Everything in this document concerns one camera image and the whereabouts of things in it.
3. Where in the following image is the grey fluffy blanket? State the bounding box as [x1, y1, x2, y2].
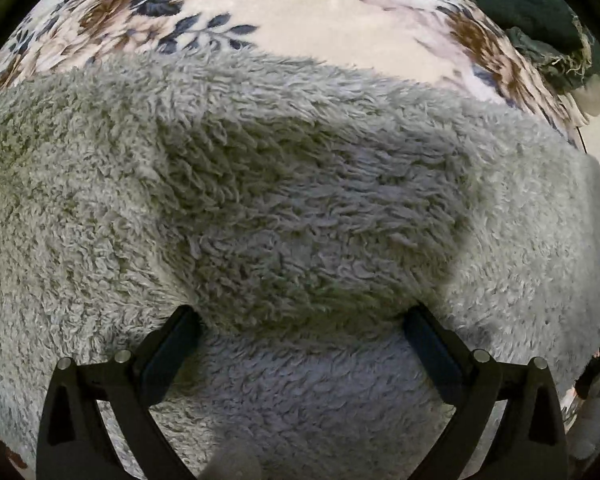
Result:
[0, 49, 600, 480]

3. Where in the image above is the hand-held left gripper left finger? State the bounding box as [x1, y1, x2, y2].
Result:
[36, 304, 203, 480]

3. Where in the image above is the dark green cloth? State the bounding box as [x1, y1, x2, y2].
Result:
[472, 0, 600, 95]

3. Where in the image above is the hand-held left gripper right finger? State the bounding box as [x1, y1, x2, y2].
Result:
[403, 302, 570, 480]

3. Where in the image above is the floral printed blanket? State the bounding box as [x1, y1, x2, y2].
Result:
[0, 0, 592, 149]

